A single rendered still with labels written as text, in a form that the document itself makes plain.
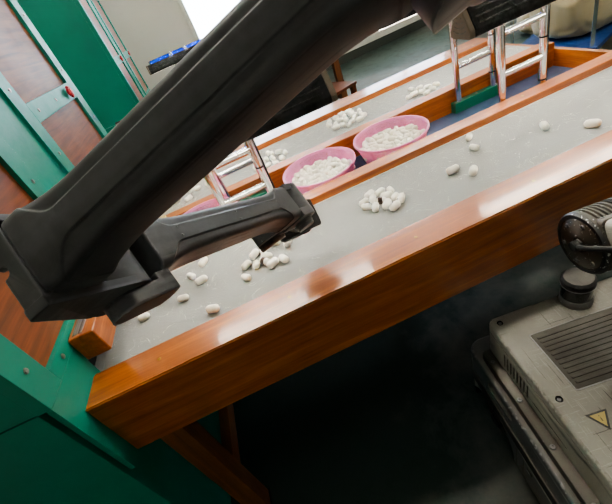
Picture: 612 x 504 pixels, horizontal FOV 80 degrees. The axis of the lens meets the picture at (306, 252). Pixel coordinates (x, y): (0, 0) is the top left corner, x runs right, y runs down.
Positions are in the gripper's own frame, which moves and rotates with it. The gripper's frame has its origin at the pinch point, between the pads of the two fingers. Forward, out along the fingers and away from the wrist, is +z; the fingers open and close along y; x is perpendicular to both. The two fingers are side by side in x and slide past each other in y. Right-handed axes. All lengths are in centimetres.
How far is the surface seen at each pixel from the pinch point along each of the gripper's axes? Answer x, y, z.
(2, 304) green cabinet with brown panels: -7, 58, -22
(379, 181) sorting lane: -4.7, -29.0, 18.7
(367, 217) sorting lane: 4.8, -18.4, 7.3
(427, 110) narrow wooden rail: -27, -67, 48
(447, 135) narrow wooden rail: -9, -55, 21
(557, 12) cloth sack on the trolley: -89, -248, 169
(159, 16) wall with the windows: -377, 35, 347
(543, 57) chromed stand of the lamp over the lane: -19, -94, 21
